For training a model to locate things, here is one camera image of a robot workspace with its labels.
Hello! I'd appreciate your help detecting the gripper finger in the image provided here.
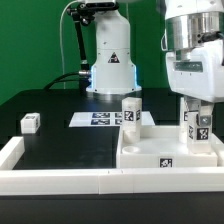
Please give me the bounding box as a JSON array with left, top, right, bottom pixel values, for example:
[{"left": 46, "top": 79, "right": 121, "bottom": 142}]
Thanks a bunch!
[
  {"left": 184, "top": 96, "right": 201, "bottom": 112},
  {"left": 198, "top": 101, "right": 214, "bottom": 127}
]

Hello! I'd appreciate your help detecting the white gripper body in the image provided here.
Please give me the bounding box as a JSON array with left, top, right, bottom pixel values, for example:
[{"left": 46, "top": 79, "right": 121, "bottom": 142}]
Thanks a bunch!
[{"left": 166, "top": 40, "right": 224, "bottom": 103}]

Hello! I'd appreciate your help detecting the white square tabletop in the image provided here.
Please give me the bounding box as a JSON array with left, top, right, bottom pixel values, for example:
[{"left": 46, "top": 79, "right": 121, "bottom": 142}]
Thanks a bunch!
[{"left": 116, "top": 126, "right": 224, "bottom": 168}]

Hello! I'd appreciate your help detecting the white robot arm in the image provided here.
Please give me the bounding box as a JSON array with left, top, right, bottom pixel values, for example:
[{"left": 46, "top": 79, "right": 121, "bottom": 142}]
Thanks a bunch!
[{"left": 85, "top": 0, "right": 224, "bottom": 127}]

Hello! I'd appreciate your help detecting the white U-shaped obstacle fence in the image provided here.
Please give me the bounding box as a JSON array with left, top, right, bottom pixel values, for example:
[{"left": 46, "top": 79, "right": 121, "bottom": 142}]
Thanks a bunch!
[{"left": 0, "top": 137, "right": 224, "bottom": 196}]

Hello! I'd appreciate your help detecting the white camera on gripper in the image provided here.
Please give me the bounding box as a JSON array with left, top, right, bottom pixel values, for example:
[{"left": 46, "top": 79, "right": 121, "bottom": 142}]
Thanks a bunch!
[{"left": 160, "top": 29, "right": 168, "bottom": 51}]

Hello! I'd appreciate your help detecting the white marker base plate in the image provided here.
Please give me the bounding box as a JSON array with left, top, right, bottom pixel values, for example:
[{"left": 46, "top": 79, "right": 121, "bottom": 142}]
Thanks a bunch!
[{"left": 68, "top": 111, "right": 156, "bottom": 128}]

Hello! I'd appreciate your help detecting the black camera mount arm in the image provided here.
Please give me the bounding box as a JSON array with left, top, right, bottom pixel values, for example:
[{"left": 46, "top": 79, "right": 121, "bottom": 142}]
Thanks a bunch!
[{"left": 66, "top": 0, "right": 119, "bottom": 70}]

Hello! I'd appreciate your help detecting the black cable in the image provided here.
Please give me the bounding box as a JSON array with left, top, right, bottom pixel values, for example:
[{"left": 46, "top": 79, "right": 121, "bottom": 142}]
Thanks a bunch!
[{"left": 43, "top": 69, "right": 92, "bottom": 90}]

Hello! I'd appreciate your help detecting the white cable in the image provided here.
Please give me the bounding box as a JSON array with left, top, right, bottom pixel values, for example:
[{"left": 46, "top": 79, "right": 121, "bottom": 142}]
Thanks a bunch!
[{"left": 59, "top": 0, "right": 86, "bottom": 76}]

